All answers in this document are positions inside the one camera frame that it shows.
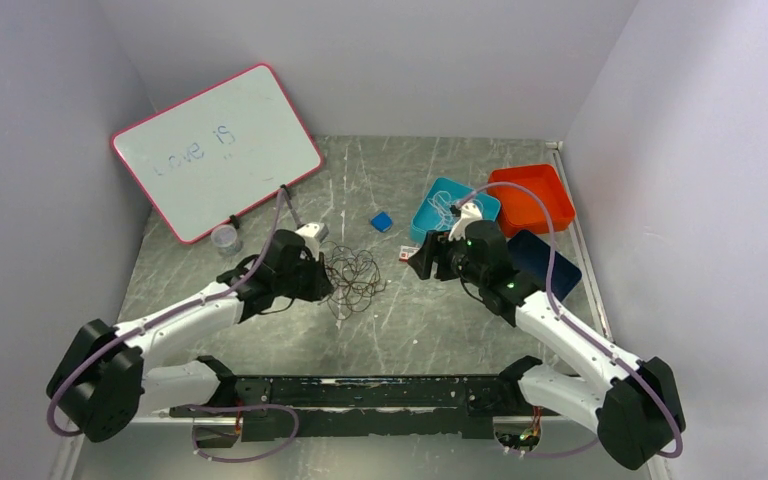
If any orange plastic bin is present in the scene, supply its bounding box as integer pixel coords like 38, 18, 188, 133
487, 164, 576, 238

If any pink framed whiteboard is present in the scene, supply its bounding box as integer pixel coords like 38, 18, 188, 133
110, 64, 324, 244

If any white cable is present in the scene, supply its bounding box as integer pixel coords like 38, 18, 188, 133
426, 190, 455, 217

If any red white small card box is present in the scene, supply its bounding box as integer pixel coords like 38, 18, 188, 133
398, 245, 419, 262

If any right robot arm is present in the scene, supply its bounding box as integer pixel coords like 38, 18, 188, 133
407, 220, 686, 470

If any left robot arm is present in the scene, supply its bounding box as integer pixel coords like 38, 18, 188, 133
46, 223, 334, 442

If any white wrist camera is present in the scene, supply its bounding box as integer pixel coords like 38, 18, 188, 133
448, 201, 483, 242
295, 222, 329, 260

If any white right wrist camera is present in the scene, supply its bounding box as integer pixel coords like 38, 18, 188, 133
448, 201, 483, 242

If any light blue plastic bin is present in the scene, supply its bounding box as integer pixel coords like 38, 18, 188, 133
410, 177, 473, 244

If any small blue stamp block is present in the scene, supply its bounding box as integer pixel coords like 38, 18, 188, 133
369, 211, 393, 233

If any small clear plastic cup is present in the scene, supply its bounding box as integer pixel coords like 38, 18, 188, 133
210, 224, 242, 257

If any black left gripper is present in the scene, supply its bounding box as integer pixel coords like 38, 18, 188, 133
274, 248, 334, 302

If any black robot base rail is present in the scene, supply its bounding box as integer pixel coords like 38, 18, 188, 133
170, 374, 548, 442

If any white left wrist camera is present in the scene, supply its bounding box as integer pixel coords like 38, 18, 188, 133
295, 222, 329, 260

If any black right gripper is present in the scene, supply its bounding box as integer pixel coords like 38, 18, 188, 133
407, 229, 487, 288

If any dark blue plastic bin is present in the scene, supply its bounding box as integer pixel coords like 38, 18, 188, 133
506, 229, 584, 303

